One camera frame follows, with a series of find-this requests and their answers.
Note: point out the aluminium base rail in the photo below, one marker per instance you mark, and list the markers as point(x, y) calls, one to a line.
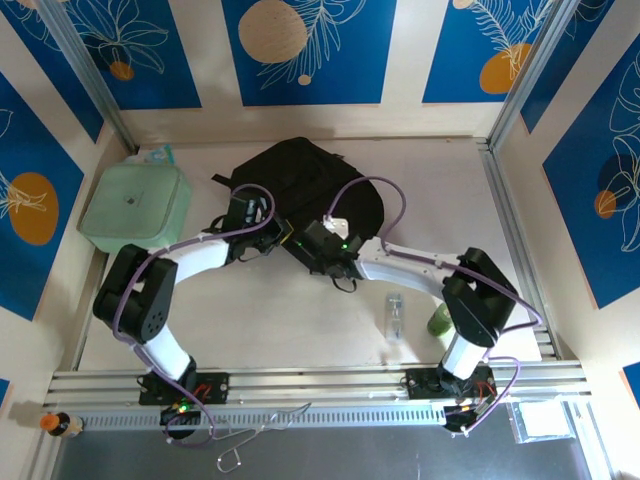
point(320, 382)

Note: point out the green bottle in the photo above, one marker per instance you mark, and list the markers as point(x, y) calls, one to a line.
point(439, 322)

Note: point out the aluminium frame post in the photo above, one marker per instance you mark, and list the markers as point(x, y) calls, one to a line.
point(95, 80)
point(530, 80)

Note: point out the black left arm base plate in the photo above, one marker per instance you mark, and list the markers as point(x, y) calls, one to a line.
point(215, 387)

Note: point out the clear plastic box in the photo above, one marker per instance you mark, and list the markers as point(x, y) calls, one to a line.
point(542, 422)

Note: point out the tissue packet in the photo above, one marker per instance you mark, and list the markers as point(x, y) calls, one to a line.
point(155, 156)

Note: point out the brown bottle orange cap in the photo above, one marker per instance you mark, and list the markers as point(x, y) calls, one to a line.
point(62, 425)

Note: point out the clear plastic bottle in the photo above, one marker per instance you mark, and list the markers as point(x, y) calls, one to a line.
point(394, 317)

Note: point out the black student backpack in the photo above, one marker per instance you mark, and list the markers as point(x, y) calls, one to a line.
point(310, 180)

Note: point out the aluminium side rail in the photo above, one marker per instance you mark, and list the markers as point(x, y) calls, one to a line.
point(520, 240)

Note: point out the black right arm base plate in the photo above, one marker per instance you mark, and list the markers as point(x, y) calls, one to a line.
point(422, 384)

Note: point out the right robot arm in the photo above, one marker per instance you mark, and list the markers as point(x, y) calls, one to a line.
point(400, 265)

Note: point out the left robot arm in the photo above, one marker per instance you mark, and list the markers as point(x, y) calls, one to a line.
point(200, 257)

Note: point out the light green zip case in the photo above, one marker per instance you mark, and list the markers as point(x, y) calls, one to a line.
point(135, 210)

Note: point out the small black controller board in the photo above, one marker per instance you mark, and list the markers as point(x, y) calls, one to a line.
point(467, 414)
point(177, 412)

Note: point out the blue floral wall poster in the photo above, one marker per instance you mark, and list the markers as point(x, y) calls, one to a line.
point(460, 50)
point(350, 60)
point(150, 50)
point(30, 150)
point(565, 75)
point(45, 75)
point(600, 225)

